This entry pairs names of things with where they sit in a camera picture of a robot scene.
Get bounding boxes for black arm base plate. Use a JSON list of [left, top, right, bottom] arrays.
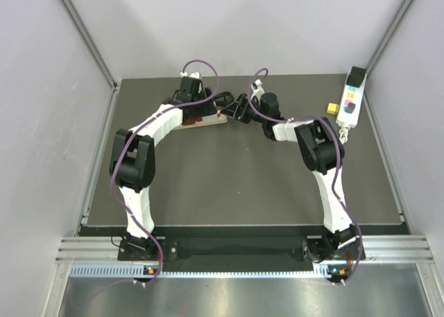
[[118, 236, 361, 263]]

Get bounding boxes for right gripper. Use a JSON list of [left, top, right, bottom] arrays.
[[220, 94, 267, 125]]

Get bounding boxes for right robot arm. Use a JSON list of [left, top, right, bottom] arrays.
[[221, 93, 360, 263]]

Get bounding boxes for beige power strip red sockets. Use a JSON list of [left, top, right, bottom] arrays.
[[175, 110, 228, 130]]

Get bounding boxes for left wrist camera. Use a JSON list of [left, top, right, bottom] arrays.
[[180, 71, 202, 80]]

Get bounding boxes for white power strip coloured sockets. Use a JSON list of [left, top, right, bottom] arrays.
[[336, 74, 367, 128]]

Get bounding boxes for slotted grey cable duct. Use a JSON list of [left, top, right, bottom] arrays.
[[69, 264, 331, 279]]

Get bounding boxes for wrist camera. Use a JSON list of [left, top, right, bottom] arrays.
[[180, 71, 202, 80], [250, 79, 265, 98]]

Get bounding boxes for yellow cube block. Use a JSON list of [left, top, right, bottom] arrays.
[[326, 103, 339, 115]]

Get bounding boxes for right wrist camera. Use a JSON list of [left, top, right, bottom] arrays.
[[250, 79, 265, 98]]

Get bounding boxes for black adapter on white strip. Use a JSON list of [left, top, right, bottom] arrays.
[[346, 66, 366, 88]]

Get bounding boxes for white coiled strip cable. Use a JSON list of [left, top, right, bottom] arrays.
[[336, 122, 351, 144]]

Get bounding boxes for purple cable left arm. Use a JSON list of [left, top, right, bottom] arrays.
[[109, 59, 220, 290]]

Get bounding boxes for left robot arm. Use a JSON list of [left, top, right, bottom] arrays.
[[109, 73, 217, 262]]

